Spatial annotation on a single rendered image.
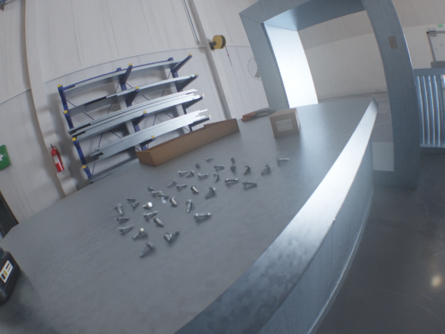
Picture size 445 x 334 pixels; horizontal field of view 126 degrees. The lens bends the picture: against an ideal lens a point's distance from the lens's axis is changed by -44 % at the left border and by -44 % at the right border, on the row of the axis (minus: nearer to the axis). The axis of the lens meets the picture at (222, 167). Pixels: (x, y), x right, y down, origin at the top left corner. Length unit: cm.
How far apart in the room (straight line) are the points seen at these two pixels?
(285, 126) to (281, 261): 44
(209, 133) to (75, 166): 428
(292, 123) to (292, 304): 45
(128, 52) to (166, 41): 118
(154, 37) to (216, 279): 599
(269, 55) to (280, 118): 118
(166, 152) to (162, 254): 56
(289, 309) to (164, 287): 30
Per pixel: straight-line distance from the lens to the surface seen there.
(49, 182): 501
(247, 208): 26
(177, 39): 634
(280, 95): 170
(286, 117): 58
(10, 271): 44
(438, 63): 214
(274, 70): 170
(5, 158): 515
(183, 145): 78
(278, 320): 42
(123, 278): 24
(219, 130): 87
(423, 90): 222
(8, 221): 381
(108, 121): 400
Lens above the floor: 78
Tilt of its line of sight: 16 degrees down
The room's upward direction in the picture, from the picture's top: 18 degrees counter-clockwise
